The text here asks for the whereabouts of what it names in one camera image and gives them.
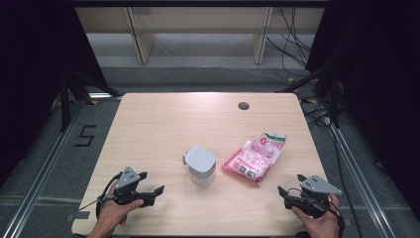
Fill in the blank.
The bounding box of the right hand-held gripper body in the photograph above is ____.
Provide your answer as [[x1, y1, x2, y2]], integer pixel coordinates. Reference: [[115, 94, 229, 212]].
[[284, 175, 343, 219]]

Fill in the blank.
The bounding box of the black curtain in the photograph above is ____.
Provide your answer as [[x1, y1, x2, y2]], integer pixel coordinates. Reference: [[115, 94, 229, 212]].
[[0, 0, 108, 187], [305, 0, 420, 212]]

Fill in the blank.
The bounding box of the long aluminium floor rail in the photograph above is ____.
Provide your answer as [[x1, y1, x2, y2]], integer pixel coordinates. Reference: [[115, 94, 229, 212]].
[[329, 124, 397, 238], [0, 98, 87, 238]]

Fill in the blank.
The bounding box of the short aluminium bar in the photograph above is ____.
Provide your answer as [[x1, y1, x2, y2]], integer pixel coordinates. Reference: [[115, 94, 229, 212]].
[[86, 92, 124, 100]]

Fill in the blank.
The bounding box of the bundle of black cables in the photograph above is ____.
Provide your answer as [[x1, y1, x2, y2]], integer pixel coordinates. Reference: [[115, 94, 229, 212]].
[[265, 6, 314, 77]]

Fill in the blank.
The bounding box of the thin white floor cable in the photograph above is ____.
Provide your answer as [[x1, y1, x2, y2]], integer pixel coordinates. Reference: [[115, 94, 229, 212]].
[[197, 63, 289, 84]]

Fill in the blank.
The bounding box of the person's right hand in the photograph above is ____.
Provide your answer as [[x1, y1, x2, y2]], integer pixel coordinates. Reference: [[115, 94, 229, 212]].
[[290, 193, 341, 238]]

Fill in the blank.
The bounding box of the white lidded container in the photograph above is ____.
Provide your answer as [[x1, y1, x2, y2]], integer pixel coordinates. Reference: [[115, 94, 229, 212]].
[[182, 146, 218, 187]]

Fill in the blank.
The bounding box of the tangle of floor cables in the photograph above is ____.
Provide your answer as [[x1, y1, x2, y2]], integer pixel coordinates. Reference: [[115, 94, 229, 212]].
[[300, 94, 335, 129]]

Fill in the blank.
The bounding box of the black metal stand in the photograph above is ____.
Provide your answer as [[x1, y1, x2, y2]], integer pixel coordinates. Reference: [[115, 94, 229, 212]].
[[276, 62, 342, 128], [58, 69, 121, 133]]

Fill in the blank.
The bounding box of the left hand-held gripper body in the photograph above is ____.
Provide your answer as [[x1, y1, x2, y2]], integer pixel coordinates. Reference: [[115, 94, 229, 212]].
[[113, 166, 150, 208]]

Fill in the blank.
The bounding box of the person's left hand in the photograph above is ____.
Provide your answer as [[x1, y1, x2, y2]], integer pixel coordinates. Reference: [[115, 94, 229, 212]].
[[94, 182, 145, 238]]

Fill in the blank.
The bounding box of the pink white plastic bag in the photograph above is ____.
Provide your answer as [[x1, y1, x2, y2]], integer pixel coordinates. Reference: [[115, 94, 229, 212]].
[[221, 132, 287, 184]]

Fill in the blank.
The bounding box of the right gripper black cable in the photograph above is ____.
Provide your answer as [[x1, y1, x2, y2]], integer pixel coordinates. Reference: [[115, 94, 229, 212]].
[[287, 186, 347, 238]]

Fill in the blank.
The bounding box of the dark grey tape strip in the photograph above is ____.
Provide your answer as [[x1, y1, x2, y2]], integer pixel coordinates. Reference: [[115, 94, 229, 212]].
[[65, 210, 91, 222]]

